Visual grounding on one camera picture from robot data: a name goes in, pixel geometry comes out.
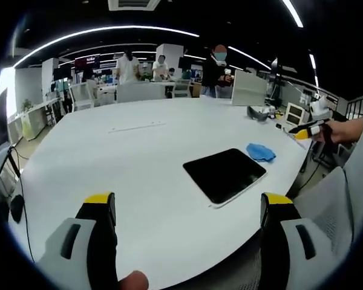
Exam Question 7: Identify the white table cable cover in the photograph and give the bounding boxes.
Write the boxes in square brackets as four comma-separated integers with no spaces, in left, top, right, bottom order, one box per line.
[108,120,167,134]

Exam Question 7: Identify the grey mesh office chair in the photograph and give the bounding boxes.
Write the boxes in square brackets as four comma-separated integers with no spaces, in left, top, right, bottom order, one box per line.
[286,114,363,266]

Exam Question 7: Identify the black cable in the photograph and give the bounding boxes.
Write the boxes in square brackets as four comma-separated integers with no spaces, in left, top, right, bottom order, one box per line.
[0,144,36,264]

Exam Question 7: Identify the long ceiling light strip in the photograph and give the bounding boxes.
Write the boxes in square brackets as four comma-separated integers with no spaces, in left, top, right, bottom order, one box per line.
[13,25,200,68]

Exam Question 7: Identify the black headset goggles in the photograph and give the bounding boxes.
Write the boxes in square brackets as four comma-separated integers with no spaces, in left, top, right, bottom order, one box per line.
[246,105,270,124]

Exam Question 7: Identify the black tripod stand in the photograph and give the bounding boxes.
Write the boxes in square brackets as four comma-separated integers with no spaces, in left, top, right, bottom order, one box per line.
[270,56,284,107]

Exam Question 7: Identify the red wall screen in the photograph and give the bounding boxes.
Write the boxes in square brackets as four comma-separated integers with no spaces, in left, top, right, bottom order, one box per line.
[74,54,101,69]

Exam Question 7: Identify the grey desk divider panel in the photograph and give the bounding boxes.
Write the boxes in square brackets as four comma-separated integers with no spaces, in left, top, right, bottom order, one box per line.
[231,69,268,107]

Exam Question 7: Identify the white desk partition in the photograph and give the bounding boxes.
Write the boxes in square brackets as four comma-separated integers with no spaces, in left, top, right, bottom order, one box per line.
[116,82,166,104]

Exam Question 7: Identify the person's left hand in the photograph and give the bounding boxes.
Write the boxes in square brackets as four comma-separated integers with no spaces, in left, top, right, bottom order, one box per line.
[118,271,149,290]

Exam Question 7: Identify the blue cleaning cloth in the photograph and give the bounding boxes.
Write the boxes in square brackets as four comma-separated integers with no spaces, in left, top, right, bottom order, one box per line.
[246,143,277,163]

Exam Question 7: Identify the small white framed box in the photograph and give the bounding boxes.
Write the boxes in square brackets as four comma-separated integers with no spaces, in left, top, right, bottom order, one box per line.
[285,101,306,126]

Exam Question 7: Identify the person's right hand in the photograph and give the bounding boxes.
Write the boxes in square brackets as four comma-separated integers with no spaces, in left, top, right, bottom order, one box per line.
[316,119,357,144]

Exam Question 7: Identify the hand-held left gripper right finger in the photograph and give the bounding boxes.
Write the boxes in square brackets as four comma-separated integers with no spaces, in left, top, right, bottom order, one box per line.
[260,192,334,290]

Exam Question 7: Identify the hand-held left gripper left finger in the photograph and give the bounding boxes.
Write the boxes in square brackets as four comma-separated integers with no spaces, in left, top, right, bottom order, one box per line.
[34,192,120,290]

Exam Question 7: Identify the black round pad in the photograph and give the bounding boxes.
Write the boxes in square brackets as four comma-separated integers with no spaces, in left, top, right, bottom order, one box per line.
[10,194,25,224]

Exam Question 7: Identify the white office chair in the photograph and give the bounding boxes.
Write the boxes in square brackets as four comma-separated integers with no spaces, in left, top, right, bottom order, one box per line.
[172,79,191,98]
[68,82,95,112]

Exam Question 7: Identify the ceiling air vent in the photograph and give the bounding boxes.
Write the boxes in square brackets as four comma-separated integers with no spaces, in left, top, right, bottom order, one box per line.
[107,0,155,12]

